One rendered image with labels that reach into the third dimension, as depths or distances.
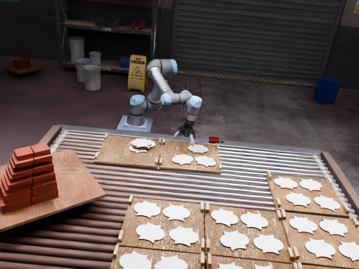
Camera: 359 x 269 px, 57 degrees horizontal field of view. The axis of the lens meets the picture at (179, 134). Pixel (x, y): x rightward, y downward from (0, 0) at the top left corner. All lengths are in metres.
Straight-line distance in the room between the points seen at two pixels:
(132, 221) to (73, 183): 0.38
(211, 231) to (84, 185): 0.70
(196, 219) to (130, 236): 0.36
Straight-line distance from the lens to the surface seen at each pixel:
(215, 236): 1.73
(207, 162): 2.23
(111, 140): 2.43
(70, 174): 1.92
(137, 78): 5.84
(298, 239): 1.86
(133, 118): 2.75
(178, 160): 2.21
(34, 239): 1.76
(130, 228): 1.73
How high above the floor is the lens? 2.14
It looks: 28 degrees down
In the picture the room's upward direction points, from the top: 6 degrees clockwise
